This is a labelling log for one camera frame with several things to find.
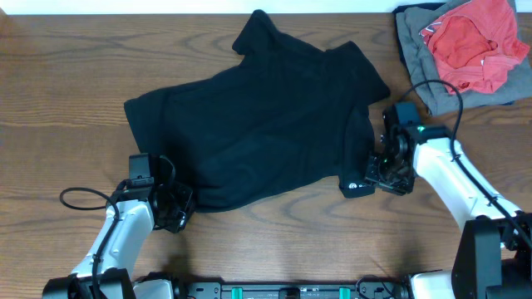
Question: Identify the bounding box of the crumpled red shirt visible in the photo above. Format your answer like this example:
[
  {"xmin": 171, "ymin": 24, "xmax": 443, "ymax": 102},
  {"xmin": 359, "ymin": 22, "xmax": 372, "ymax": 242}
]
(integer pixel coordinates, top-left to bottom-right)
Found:
[{"xmin": 419, "ymin": 0, "xmax": 530, "ymax": 94}]

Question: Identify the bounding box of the black t-shirt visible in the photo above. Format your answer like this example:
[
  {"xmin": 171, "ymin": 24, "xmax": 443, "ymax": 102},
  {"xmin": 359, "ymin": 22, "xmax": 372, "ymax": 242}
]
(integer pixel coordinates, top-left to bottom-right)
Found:
[{"xmin": 124, "ymin": 10, "xmax": 390, "ymax": 213}]

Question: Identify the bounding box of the folded grey garment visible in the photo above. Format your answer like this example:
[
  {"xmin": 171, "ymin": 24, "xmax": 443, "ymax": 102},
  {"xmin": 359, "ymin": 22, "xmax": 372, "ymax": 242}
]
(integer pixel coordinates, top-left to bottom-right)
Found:
[{"xmin": 392, "ymin": 0, "xmax": 531, "ymax": 116}]

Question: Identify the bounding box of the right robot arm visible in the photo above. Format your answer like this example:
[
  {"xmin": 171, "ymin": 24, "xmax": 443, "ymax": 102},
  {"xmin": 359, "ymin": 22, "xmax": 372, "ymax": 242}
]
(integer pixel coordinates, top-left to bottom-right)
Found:
[{"xmin": 366, "ymin": 103, "xmax": 531, "ymax": 299}]

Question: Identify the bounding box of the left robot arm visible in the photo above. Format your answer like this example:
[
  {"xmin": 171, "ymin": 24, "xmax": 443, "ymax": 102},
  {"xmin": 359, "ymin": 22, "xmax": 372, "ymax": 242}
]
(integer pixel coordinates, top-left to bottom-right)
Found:
[{"xmin": 42, "ymin": 154, "xmax": 195, "ymax": 298}]

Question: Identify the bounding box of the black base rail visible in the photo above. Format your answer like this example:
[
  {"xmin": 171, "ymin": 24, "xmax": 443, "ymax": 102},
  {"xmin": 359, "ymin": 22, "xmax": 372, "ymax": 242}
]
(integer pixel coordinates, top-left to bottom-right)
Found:
[{"xmin": 186, "ymin": 278, "xmax": 411, "ymax": 299}]

